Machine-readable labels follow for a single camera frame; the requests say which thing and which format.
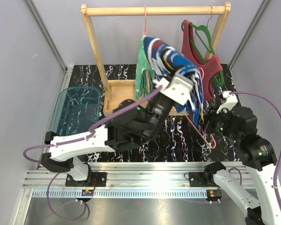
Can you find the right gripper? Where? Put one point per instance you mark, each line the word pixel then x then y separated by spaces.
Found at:
pixel 210 117

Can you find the pink wire hanger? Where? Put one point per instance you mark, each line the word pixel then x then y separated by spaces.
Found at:
pixel 145 23
pixel 201 72

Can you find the green white patterned trousers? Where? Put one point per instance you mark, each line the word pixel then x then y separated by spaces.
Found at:
pixel 144 73

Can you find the blue white patterned trousers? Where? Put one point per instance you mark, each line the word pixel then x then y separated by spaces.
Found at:
pixel 166 61

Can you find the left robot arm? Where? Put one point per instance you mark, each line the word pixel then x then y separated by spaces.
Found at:
pixel 131 126

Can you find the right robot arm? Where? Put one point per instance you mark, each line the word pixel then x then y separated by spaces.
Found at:
pixel 239 125

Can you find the green plastic hanger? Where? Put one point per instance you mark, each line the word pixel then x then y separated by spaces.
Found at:
pixel 208 47

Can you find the maroon tank top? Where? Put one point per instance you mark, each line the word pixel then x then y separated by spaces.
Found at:
pixel 211 67

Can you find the wooden clothes rack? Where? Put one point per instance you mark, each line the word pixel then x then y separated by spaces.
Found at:
pixel 117 91

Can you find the blue transparent plastic bin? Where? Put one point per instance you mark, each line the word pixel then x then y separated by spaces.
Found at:
pixel 76 110

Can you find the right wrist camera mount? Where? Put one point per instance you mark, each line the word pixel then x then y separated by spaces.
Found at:
pixel 228 101

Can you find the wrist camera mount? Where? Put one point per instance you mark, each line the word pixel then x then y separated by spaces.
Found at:
pixel 178 89
pixel 228 101

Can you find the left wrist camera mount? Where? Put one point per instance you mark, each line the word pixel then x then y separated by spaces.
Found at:
pixel 178 89

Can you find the aluminium mounting rail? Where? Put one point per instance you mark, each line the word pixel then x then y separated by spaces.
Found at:
pixel 123 180

